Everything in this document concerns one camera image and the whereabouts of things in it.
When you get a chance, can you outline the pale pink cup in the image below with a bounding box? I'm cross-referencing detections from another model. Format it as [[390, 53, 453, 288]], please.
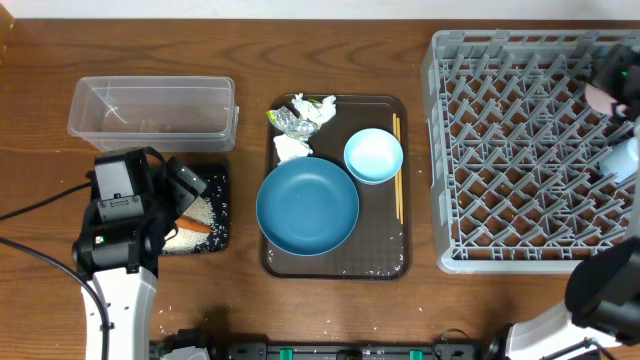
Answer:
[[585, 84, 628, 118]]

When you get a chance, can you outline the orange carrot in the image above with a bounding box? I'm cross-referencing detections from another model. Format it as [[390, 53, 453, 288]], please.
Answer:
[[176, 216, 211, 233]]

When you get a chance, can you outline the white rice pile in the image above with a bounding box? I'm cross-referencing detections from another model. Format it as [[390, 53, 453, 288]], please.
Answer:
[[162, 197, 230, 256]]

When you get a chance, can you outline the dark blue plate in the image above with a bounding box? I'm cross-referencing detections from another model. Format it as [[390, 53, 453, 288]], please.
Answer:
[[256, 157, 360, 256]]

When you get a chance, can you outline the light blue bowl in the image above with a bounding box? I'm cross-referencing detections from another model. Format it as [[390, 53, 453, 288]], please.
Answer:
[[343, 128, 404, 185]]

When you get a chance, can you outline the light blue cup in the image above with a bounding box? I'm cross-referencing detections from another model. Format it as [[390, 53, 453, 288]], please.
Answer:
[[599, 138, 639, 184]]

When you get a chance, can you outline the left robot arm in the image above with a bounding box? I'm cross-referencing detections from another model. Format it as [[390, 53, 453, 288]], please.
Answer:
[[72, 147, 207, 359]]

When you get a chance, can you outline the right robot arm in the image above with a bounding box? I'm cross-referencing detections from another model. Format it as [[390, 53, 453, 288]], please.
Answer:
[[485, 45, 639, 360]]

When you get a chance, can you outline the black waste tray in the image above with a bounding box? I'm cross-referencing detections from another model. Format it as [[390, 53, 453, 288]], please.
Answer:
[[89, 162, 232, 257]]

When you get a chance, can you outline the grey dishwasher rack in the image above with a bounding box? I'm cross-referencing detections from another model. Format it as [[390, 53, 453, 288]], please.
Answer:
[[421, 30, 639, 274]]

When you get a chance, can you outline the clear plastic bin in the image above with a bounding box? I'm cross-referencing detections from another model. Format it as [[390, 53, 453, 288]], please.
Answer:
[[67, 76, 239, 153]]

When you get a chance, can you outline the crumpled white tissue lower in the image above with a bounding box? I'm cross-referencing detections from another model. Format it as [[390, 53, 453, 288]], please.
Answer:
[[273, 134, 313, 165]]

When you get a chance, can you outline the crumpled white tissue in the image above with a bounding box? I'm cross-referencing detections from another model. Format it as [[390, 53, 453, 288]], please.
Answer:
[[291, 93, 337, 126], [273, 134, 313, 165]]

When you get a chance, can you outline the crumpled foil wrapper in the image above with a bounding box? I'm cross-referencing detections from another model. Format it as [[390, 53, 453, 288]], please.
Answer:
[[267, 106, 318, 141]]

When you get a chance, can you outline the crumpled white tissue top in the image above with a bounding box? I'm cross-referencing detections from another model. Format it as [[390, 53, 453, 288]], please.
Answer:
[[291, 93, 337, 126]]

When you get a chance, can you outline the dark brown serving tray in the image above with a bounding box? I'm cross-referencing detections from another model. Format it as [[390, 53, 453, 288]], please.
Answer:
[[260, 95, 411, 281]]

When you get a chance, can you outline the wooden chopstick left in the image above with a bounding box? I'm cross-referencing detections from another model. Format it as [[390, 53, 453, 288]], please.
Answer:
[[392, 113, 401, 220]]

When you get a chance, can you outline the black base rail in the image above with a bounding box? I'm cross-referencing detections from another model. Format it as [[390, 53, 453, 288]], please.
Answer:
[[149, 329, 506, 360]]

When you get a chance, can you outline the left black cable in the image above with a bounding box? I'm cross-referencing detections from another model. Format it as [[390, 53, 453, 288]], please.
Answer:
[[0, 182, 111, 360]]

